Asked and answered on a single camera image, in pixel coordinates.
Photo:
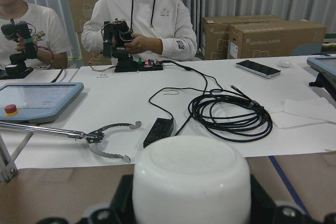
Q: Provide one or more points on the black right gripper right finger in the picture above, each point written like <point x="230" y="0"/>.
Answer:
<point x="265" y="210"/>

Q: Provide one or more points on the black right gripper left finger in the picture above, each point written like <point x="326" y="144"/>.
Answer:
<point x="120" y="210"/>

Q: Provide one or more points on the aluminium frame post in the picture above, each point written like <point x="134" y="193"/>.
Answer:
<point x="8" y="167"/>

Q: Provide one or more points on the metal reacher grabber tool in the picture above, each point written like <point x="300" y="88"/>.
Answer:
<point x="93" y="138"/>

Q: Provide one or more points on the cardboard box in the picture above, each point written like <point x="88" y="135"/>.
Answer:
<point x="275" y="39"/>
<point x="215" y="32"/>

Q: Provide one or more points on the cardboard box front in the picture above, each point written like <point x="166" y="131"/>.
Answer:
<point x="275" y="39"/>

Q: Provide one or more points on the person in white hoodie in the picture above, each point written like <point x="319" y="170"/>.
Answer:
<point x="162" y="28"/>

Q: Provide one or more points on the blue teach pendant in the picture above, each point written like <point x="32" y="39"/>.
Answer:
<point x="36" y="102"/>
<point x="325" y="66"/>

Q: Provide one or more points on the cardboard box behind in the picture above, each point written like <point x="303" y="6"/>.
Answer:
<point x="215" y="32"/>

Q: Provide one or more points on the black power adapter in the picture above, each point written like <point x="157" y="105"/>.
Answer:
<point x="161" y="128"/>

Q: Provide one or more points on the white computer mouse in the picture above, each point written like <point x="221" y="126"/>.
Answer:
<point x="284" y="63"/>

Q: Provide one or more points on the smartphone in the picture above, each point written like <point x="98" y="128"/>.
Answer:
<point x="258" y="69"/>

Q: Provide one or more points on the person in white t-shirt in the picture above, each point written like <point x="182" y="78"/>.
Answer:
<point x="46" y="35"/>

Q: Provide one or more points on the white ikea cup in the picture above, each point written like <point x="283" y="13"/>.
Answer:
<point x="191" y="179"/>

